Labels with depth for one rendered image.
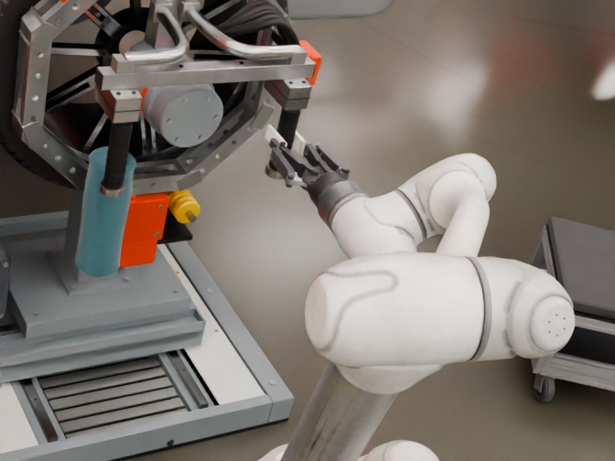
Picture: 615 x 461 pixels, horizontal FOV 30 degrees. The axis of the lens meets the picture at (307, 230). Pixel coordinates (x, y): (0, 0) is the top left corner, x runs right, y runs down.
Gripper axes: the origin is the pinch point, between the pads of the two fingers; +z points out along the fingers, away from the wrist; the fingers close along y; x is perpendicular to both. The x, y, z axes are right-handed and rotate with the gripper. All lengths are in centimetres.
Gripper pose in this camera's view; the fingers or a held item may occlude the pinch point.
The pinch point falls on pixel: (285, 139)
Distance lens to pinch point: 219.6
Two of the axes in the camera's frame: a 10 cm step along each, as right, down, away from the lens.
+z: -4.7, -5.8, 6.6
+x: 2.2, -8.1, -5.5
